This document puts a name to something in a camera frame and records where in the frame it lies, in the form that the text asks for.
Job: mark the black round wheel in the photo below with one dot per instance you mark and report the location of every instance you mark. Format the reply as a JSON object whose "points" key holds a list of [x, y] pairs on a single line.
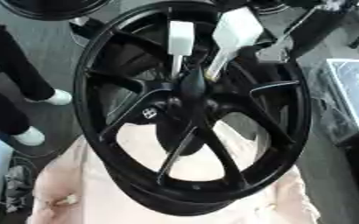
{"points": [[55, 8]]}

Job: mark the black spoked wheel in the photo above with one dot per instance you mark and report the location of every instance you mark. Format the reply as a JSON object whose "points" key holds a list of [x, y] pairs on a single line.
{"points": [[136, 110]]}

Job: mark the clear plastic box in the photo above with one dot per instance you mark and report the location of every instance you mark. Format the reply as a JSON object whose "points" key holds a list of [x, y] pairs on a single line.
{"points": [[353, 90]]}

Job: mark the person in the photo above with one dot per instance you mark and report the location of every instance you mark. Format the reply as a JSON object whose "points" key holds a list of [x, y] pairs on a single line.
{"points": [[9, 73]]}

